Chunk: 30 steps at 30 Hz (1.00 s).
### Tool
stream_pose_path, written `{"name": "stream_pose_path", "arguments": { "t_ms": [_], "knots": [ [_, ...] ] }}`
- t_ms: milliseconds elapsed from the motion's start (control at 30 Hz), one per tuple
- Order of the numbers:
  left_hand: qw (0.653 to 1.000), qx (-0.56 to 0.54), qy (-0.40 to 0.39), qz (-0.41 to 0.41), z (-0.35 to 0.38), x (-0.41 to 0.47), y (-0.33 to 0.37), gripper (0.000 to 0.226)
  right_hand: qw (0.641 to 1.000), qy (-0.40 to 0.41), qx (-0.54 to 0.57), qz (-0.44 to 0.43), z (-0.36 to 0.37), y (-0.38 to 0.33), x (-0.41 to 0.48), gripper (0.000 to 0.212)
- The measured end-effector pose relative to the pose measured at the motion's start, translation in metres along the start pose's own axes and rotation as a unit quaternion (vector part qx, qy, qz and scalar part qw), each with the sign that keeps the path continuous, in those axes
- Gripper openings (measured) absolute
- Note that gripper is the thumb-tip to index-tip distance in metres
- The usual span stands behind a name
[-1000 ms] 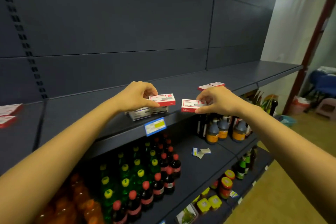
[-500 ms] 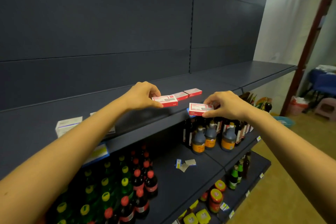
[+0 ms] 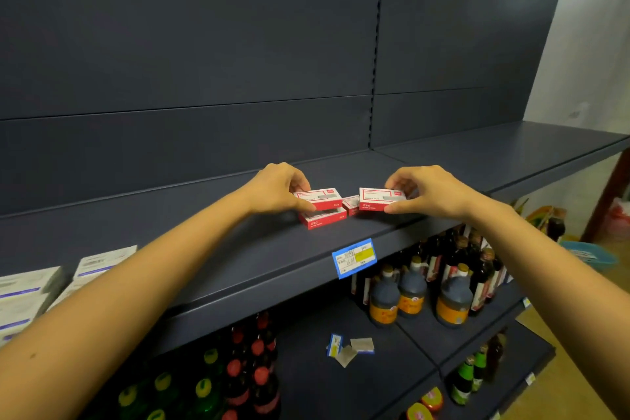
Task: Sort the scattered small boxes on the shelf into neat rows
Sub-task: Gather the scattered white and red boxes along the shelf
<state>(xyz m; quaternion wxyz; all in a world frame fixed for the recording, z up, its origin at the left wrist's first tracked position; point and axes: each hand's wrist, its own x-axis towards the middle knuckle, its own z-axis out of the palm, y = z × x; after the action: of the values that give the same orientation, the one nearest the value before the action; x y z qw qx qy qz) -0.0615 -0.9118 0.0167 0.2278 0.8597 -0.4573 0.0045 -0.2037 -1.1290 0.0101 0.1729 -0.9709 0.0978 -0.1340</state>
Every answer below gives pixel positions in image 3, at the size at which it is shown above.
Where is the dark grey metal shelf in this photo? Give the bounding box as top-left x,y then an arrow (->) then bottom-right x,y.
0,0 -> 630,420

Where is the group of yellow-capped green bottles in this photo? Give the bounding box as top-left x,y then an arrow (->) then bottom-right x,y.
115,345 -> 227,420

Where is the group of red-capped cola bottles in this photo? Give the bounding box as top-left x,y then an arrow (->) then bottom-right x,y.
221,311 -> 282,420

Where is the cluster of assorted bottles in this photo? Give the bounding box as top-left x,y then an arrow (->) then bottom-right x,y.
511,198 -> 567,242

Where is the person's right forearm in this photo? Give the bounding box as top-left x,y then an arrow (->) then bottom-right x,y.
460,196 -> 630,418

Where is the person's left hand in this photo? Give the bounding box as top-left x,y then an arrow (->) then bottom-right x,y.
241,162 -> 318,217

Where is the brown wooden door frame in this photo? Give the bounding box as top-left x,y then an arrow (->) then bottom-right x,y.
580,148 -> 630,243

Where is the white blue paperclip boxes group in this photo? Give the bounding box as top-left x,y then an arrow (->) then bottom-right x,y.
0,245 -> 138,348

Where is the green glass bottle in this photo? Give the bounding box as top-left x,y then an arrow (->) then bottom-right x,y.
450,354 -> 475,407
472,343 -> 490,392

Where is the red white plastic bag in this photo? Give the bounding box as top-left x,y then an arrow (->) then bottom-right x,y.
604,197 -> 630,242

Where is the loose beige paper tag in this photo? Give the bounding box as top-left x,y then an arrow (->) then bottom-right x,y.
335,345 -> 358,369

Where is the group of dark sauce bottles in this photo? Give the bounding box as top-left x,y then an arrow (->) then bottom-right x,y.
350,223 -> 514,318

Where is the stack of red boxes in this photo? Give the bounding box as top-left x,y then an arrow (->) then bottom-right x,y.
299,195 -> 361,230

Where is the brown glass bottle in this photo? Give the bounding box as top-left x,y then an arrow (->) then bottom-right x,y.
486,331 -> 508,382

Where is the person's right hand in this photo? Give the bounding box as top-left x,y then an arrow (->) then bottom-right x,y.
383,165 -> 476,222

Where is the person's left forearm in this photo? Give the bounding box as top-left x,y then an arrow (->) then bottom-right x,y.
0,188 -> 255,420

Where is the blue yellow price tag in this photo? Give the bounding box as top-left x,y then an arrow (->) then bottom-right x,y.
331,238 -> 378,280

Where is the red box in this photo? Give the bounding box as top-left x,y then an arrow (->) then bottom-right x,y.
293,188 -> 344,213
358,187 -> 408,213

